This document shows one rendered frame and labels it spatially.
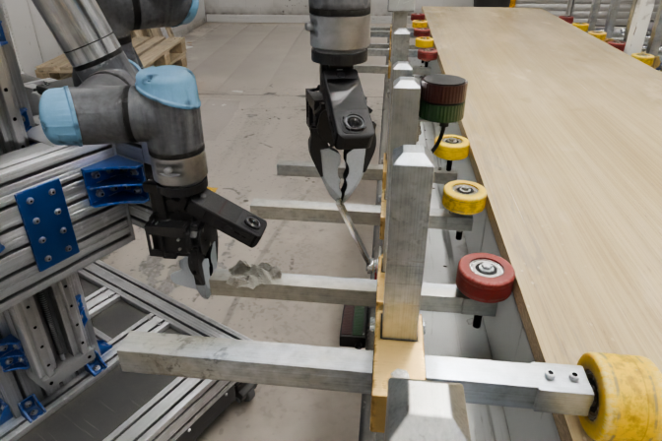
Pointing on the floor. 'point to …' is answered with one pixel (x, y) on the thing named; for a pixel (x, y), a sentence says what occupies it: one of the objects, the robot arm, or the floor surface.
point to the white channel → (645, 1)
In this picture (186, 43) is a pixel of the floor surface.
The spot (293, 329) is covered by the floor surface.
